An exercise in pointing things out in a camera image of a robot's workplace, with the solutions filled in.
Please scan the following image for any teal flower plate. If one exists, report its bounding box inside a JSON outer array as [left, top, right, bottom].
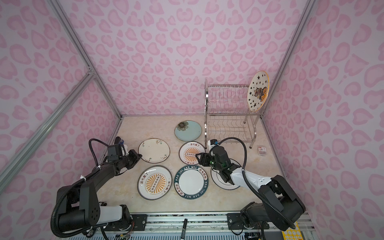
[[175, 121, 202, 142]]

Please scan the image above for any cat and stars plate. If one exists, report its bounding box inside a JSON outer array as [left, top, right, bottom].
[[247, 71, 270, 113]]

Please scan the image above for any small pink white box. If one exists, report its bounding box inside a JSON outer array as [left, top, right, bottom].
[[258, 146, 267, 156]]

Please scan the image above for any cream plate with red berries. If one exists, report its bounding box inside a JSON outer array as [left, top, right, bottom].
[[138, 138, 171, 164]]

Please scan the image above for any black marker pen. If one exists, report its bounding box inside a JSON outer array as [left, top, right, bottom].
[[181, 219, 188, 240]]

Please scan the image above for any large orange sunburst plate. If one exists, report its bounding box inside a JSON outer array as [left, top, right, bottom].
[[137, 166, 173, 201]]

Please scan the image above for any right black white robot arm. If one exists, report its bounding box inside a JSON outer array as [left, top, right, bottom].
[[196, 145, 306, 231]]

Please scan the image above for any small orange sunburst plate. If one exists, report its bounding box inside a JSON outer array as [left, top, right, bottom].
[[179, 142, 206, 165]]

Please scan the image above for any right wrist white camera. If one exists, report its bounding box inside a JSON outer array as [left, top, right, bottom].
[[209, 139, 219, 150]]

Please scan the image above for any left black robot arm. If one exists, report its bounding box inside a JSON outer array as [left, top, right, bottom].
[[50, 150, 142, 238]]

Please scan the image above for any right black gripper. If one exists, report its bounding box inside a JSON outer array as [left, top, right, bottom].
[[194, 153, 223, 172]]

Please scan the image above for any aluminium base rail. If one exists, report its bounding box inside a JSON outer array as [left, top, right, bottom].
[[72, 212, 319, 240]]

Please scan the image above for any chrome two-tier dish rack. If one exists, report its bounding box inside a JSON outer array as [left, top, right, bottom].
[[204, 81, 263, 149]]

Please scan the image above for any dark green rimmed plate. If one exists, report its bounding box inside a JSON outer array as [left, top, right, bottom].
[[174, 165, 209, 200]]

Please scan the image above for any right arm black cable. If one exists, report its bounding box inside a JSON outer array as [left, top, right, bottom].
[[217, 137, 296, 230]]

